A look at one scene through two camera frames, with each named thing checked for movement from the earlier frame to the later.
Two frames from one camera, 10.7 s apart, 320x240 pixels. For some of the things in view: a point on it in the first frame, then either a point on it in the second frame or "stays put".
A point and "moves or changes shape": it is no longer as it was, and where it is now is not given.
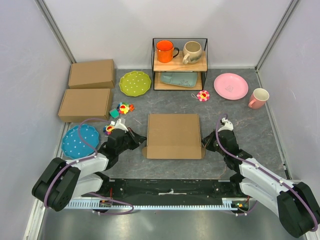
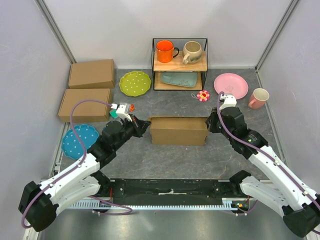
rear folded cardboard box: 92,74 stays put
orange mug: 165,51 stays put
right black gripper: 207,140 → 210,121
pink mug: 258,98 stays put
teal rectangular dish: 185,79 stays put
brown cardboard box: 175,136 moves or changes shape
